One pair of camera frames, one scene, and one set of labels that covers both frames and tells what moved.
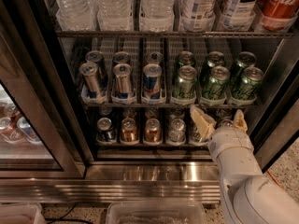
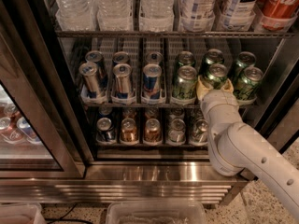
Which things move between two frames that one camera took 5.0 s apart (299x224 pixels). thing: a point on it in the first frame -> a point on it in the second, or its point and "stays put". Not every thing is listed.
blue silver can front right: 152,81 stays put
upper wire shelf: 177,34 stays put
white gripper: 231,142 -> 217,99
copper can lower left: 129,132 stays put
